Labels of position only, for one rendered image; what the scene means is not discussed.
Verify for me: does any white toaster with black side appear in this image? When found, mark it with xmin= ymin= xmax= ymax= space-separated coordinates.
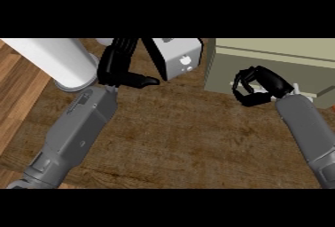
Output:
xmin=141 ymin=38 xmax=206 ymax=82

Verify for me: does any small white object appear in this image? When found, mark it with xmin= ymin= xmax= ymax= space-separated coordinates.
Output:
xmin=95 ymin=38 xmax=116 ymax=47

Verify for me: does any olive green drawer cabinet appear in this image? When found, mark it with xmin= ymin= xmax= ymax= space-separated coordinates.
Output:
xmin=203 ymin=38 xmax=335 ymax=110

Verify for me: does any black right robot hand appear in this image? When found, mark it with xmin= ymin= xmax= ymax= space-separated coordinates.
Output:
xmin=231 ymin=65 xmax=296 ymax=107

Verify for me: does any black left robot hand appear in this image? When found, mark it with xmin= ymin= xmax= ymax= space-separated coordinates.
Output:
xmin=98 ymin=38 xmax=162 ymax=90

